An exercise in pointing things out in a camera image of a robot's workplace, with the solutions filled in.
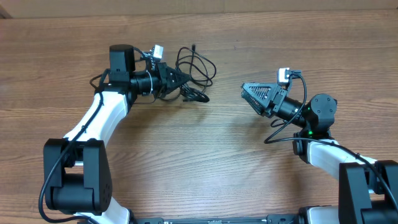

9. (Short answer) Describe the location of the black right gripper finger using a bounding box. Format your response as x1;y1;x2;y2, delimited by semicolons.
241;82;278;105
241;90;267;116

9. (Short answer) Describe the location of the black USB-C cable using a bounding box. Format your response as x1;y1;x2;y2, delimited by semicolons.
174;44;218;88

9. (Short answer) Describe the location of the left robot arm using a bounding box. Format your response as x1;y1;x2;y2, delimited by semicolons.
38;44;190;223

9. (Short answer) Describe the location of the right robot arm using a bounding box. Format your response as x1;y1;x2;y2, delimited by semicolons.
241;83;397;223

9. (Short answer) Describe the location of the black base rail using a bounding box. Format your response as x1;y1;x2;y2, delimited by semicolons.
130;214;305;224

